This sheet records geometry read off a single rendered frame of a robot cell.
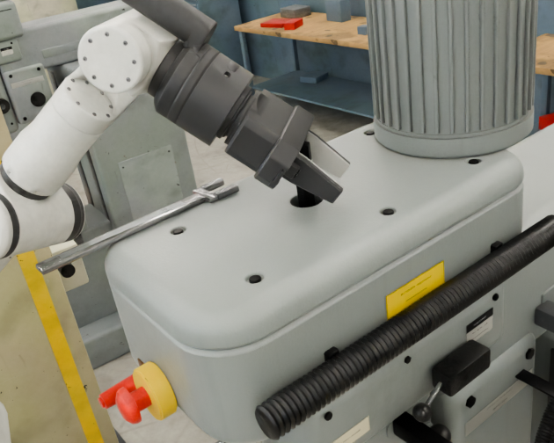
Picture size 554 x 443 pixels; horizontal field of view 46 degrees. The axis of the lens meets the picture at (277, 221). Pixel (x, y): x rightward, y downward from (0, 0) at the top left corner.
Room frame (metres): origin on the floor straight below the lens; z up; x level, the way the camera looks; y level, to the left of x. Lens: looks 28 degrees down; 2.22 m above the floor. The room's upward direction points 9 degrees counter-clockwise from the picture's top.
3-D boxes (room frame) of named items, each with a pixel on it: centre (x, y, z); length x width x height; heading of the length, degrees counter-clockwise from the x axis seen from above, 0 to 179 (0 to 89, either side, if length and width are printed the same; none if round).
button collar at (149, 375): (0.54, 0.15, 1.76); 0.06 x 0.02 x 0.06; 33
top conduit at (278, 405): (0.56, -0.15, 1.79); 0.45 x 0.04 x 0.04; 123
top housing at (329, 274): (0.67, -0.05, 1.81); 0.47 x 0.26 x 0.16; 123
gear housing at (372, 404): (0.69, -0.07, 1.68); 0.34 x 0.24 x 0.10; 123
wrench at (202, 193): (0.66, 0.15, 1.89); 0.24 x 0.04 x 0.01; 125
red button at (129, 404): (0.52, 0.17, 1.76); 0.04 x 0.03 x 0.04; 33
